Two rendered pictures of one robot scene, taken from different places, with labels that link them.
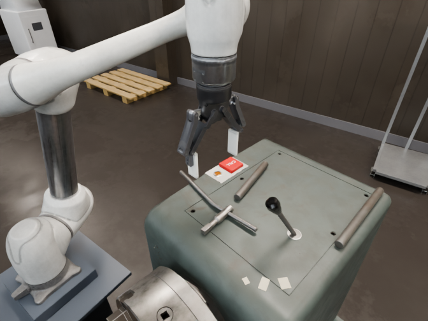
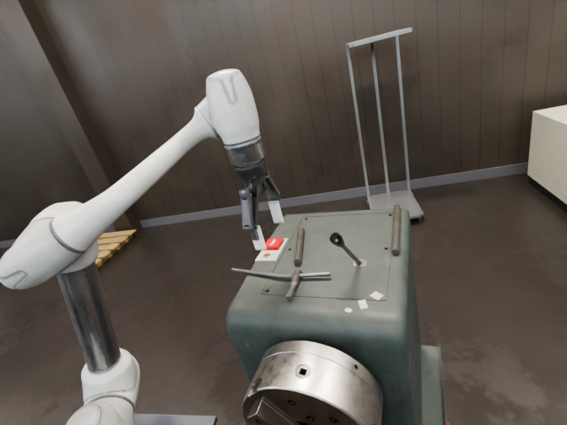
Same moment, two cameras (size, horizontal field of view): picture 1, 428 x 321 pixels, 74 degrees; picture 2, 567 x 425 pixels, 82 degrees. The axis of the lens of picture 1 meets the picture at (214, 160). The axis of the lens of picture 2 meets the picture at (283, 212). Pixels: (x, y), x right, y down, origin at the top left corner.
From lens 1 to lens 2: 0.29 m
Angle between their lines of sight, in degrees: 20
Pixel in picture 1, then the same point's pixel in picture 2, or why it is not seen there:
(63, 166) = (102, 326)
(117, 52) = (153, 171)
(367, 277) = (422, 312)
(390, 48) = (332, 117)
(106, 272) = not seen: outside the picture
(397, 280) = (445, 301)
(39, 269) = not seen: outside the picture
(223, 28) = (249, 116)
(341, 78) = (306, 156)
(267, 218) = (332, 264)
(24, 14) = not seen: outside the picture
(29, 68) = (72, 215)
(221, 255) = (316, 305)
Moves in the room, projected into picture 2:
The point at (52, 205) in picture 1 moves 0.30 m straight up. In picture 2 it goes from (99, 382) to (48, 311)
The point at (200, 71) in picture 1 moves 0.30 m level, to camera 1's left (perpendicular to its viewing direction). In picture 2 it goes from (240, 155) to (105, 203)
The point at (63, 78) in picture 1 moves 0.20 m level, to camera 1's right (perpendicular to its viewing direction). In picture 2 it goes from (112, 211) to (197, 180)
